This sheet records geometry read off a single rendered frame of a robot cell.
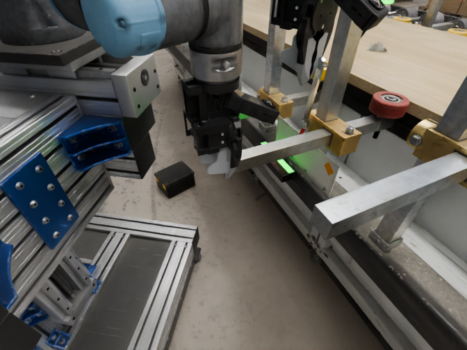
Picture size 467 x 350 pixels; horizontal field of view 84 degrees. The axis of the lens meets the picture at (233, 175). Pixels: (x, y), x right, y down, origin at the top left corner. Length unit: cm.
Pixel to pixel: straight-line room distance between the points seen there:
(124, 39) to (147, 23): 3
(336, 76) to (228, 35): 30
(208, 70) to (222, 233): 116
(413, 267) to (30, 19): 85
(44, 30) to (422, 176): 65
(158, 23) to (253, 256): 121
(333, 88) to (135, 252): 97
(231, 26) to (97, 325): 100
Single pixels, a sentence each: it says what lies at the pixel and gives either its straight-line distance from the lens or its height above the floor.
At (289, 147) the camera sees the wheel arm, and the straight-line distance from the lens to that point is 56.
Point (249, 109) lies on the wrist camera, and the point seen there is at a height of 97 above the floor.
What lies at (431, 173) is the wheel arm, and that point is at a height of 96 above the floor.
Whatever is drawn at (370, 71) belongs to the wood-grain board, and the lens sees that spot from 91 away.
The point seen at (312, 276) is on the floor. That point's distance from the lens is 138.
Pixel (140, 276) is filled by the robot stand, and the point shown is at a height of 21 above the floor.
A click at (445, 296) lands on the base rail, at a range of 65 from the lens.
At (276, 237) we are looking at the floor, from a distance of 146.
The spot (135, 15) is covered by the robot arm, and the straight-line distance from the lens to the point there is 29.
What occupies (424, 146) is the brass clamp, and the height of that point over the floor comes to 94.
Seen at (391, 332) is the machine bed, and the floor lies 16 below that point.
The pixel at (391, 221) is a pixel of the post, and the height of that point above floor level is 77.
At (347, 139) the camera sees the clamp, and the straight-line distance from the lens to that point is 61.
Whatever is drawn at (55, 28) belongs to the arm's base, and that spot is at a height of 106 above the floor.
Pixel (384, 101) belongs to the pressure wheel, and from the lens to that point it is 71.
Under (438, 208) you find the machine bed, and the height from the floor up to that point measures 69.
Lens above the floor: 118
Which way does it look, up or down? 41 degrees down
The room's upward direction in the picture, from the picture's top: straight up
